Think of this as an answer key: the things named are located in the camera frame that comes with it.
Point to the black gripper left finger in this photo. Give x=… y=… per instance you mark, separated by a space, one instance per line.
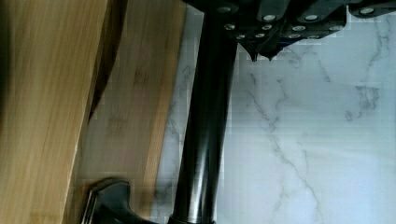
x=257 y=25

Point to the wooden drawer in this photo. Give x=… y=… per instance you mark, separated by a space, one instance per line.
x=51 y=54

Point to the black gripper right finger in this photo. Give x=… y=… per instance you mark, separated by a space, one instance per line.
x=293 y=20

